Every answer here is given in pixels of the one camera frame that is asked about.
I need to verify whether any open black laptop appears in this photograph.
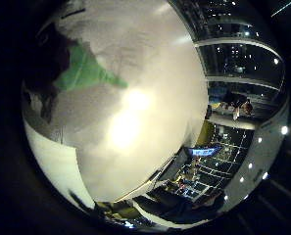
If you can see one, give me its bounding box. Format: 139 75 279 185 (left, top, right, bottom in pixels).
159 146 222 182

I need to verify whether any person seated at desk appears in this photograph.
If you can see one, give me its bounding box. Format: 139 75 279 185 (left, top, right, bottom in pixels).
221 91 255 118

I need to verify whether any purple eggplant plush toy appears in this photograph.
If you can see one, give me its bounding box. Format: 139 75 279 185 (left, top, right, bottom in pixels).
21 23 129 125

